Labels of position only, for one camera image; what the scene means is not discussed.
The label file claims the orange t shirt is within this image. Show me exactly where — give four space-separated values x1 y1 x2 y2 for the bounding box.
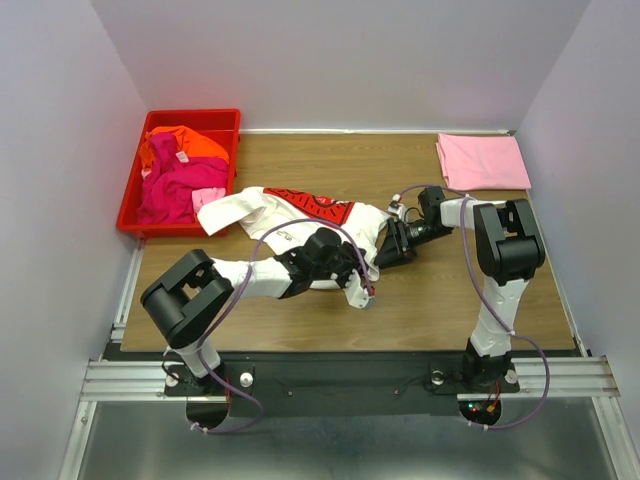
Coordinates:
138 125 230 172

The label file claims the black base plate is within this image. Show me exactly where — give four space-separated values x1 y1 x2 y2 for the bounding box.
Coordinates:
84 351 580 426

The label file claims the red plastic bin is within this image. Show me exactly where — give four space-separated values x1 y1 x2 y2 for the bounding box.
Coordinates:
116 108 241 239

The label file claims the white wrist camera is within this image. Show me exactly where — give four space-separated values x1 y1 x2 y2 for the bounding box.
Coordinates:
387 194 407 221
343 270 375 310

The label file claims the white printed t shirt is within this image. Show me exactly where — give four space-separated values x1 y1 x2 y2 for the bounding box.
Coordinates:
197 186 389 282

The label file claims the aluminium frame rail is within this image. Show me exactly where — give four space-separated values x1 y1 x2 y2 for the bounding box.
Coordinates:
81 243 620 403

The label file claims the light pink garment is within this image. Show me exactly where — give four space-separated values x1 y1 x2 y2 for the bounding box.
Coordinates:
191 187 226 214

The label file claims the purple cable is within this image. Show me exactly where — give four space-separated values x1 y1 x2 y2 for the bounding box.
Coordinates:
187 217 376 435
392 183 551 432

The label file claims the folded pink t shirt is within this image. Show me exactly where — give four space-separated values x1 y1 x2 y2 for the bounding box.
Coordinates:
436 134 531 191

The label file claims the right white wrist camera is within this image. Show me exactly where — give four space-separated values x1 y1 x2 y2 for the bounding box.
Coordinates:
387 194 407 221

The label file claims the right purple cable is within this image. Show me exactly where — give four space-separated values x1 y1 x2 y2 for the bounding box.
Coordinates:
392 183 551 432

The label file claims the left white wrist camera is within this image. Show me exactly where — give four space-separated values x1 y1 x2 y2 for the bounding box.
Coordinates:
343 270 375 310

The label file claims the magenta t shirt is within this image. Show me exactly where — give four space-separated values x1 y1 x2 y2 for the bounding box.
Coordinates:
137 143 230 225

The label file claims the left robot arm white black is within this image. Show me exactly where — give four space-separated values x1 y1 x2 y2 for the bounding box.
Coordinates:
141 227 375 380

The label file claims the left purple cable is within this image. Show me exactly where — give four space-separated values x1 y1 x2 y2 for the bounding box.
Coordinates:
187 217 376 435

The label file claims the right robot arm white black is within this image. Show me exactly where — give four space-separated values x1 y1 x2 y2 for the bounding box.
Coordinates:
374 185 546 388

